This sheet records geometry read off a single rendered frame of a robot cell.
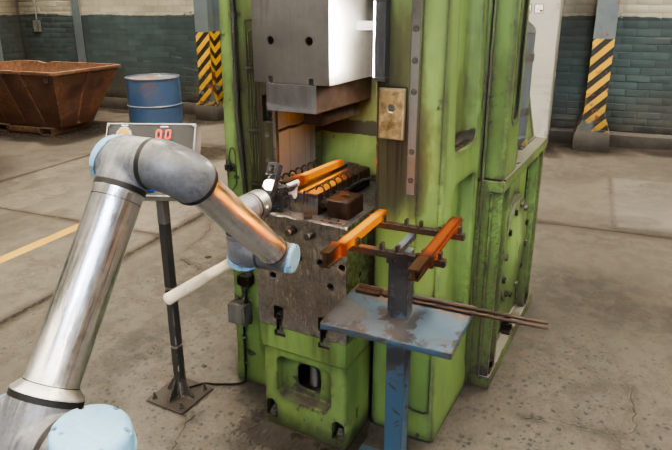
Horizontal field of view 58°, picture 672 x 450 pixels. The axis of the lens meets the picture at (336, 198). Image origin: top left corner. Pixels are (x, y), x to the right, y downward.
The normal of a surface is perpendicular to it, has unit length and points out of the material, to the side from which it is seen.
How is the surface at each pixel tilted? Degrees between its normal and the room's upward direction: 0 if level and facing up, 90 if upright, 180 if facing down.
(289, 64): 90
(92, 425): 5
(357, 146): 90
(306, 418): 90
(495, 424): 0
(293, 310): 90
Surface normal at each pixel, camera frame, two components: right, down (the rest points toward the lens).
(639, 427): 0.00, -0.95
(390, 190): -0.48, 0.27
